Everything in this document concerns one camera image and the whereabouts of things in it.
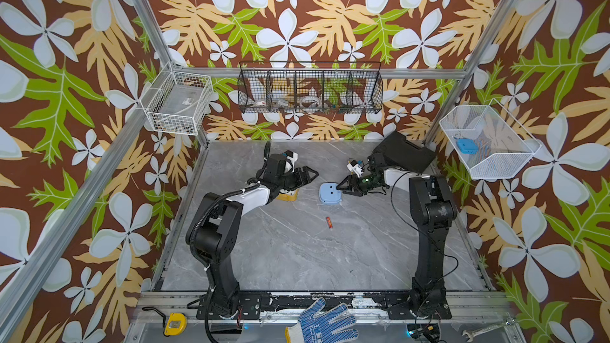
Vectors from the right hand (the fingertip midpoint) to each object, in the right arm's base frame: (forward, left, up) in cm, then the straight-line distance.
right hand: (340, 188), depth 100 cm
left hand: (-1, +12, +11) cm, 16 cm away
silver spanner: (-51, -34, -2) cm, 61 cm away
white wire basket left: (+15, +62, +33) cm, 72 cm away
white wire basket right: (+1, -50, +25) cm, 56 cm away
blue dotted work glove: (-49, +10, -2) cm, 50 cm away
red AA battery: (-15, +5, -3) cm, 16 cm away
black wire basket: (+31, +12, +29) cm, 44 cm away
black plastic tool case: (+22, -29, +1) cm, 36 cm away
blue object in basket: (+2, -43, +23) cm, 49 cm away
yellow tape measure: (-49, +54, 0) cm, 73 cm away
